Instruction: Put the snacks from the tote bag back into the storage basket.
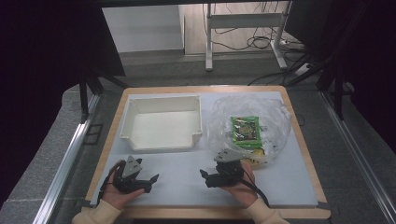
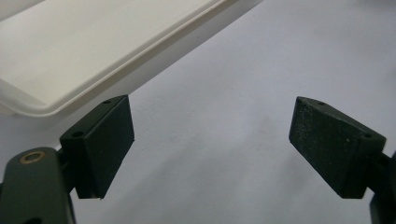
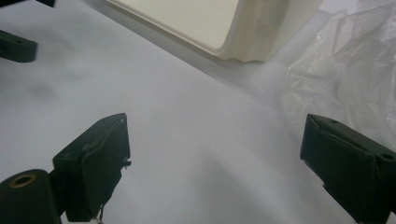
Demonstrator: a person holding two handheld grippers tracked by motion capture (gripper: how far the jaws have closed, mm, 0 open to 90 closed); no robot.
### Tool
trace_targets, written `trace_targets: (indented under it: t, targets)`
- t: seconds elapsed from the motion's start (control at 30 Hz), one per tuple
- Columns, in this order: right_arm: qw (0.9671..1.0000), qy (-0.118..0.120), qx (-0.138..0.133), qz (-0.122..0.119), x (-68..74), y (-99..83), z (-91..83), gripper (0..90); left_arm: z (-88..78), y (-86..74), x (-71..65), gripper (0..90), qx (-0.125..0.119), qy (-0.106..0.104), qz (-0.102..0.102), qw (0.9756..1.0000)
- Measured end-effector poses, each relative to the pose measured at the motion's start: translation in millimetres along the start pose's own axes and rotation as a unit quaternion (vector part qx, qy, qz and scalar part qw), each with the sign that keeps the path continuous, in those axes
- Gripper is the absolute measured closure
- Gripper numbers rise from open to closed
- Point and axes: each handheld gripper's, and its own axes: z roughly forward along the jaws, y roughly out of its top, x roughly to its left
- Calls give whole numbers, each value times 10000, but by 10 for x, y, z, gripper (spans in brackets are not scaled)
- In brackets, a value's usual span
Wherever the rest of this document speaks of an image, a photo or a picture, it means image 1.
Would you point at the white plastic tray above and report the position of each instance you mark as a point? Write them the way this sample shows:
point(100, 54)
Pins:
point(163, 130)

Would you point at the white metal desk frame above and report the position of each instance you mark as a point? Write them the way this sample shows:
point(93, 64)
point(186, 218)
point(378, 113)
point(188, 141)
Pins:
point(243, 21)

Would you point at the white table mat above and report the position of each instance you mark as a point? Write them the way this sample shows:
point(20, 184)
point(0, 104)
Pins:
point(180, 177)

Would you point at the white power strip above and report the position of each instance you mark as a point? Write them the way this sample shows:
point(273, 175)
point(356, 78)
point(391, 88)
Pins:
point(302, 69)

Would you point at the aluminium rail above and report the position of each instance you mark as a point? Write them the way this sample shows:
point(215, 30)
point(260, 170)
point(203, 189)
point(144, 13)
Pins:
point(358, 158)
point(67, 165)

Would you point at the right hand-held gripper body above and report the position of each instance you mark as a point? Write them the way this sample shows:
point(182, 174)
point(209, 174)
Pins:
point(229, 172)

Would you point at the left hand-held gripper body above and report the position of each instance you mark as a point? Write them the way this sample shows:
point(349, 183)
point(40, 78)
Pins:
point(129, 174)

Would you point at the person's left hand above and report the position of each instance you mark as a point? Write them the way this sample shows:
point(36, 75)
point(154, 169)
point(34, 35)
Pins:
point(120, 199)

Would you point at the yellow snack packet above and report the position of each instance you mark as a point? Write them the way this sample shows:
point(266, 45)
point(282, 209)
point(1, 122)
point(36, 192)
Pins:
point(257, 154)

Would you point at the black metal stand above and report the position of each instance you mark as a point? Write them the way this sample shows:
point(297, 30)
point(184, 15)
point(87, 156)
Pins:
point(330, 71)
point(90, 84)

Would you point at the green snack packet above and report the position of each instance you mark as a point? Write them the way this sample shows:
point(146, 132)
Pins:
point(246, 132)

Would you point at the person's right hand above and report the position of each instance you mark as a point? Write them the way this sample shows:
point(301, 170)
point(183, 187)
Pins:
point(246, 193)

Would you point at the clear plastic bag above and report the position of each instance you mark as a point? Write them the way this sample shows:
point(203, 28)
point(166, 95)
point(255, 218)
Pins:
point(277, 115)

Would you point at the wooden table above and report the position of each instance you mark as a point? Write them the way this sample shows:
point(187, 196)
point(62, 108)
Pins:
point(199, 213)

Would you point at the dark curtain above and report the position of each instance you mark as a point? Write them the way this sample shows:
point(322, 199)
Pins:
point(46, 62)
point(373, 62)

